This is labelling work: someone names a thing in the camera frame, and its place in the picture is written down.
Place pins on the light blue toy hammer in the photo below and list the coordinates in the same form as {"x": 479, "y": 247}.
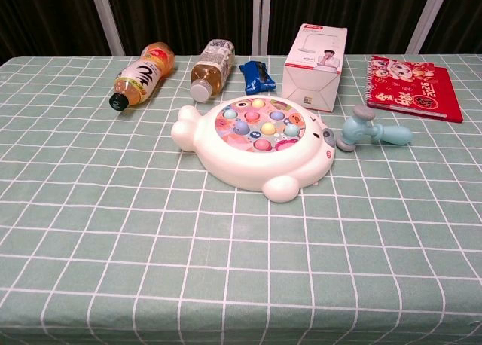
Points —
{"x": 357, "y": 131}

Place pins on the white whack-a-mole toy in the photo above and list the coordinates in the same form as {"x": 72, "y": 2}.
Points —
{"x": 241, "y": 164}

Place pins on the blue snack packet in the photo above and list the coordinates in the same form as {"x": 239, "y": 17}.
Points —
{"x": 257, "y": 77}

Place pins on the tea bottle white cap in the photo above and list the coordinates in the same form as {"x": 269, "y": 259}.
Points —
{"x": 211, "y": 72}

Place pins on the green checked tablecloth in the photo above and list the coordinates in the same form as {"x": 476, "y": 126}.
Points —
{"x": 188, "y": 254}

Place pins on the white desk lamp box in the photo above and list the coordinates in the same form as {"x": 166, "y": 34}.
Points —
{"x": 314, "y": 85}

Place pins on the orange drink bottle black cap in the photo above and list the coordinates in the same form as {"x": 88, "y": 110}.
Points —
{"x": 145, "y": 77}

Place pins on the dark pleated partition panel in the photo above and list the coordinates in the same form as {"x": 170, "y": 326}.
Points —
{"x": 45, "y": 17}
{"x": 180, "y": 13}
{"x": 465, "y": 17}
{"x": 339, "y": 4}

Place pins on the red spiral calendar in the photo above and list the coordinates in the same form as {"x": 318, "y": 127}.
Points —
{"x": 414, "y": 92}

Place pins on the grey partition post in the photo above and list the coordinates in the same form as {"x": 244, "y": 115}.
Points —
{"x": 107, "y": 21}
{"x": 261, "y": 17}
{"x": 427, "y": 21}

